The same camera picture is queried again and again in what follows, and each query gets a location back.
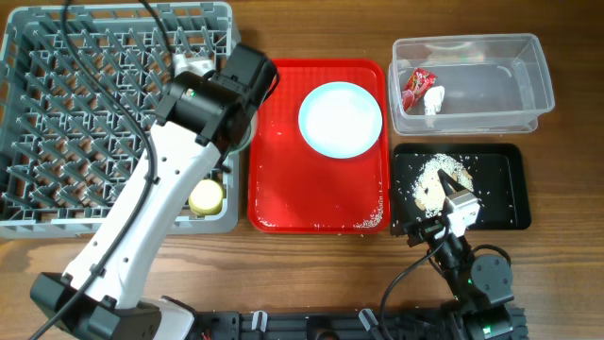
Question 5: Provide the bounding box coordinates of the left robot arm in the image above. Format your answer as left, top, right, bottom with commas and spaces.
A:
30, 43, 278, 339

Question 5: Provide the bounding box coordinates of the light blue plate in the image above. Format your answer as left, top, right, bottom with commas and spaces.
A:
298, 81, 383, 160

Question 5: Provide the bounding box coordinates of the yellow plastic cup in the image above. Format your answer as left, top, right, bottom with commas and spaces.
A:
188, 179, 225, 216

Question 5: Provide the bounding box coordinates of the black waste tray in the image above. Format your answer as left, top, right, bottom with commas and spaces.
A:
392, 144, 531, 230

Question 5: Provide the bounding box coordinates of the leftover rice and food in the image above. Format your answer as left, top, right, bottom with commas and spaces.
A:
412, 154, 474, 221

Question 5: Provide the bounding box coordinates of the clear plastic waste bin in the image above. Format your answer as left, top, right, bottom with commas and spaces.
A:
388, 33, 555, 136

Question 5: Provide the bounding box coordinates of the red strawberry cake wrapper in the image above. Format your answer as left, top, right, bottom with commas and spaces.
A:
402, 68, 438, 112

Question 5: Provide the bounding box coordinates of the spilled rice on tray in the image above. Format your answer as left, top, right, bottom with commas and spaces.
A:
353, 197, 384, 230

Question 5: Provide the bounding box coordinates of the mint green bowl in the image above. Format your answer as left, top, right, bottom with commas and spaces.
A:
229, 113, 258, 155

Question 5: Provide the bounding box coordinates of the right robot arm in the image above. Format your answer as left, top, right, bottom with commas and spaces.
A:
379, 169, 516, 339

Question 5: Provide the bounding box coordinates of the white tissue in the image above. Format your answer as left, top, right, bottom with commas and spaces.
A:
423, 86, 445, 115

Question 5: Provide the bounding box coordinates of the red plastic tray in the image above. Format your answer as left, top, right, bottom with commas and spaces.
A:
247, 59, 391, 234

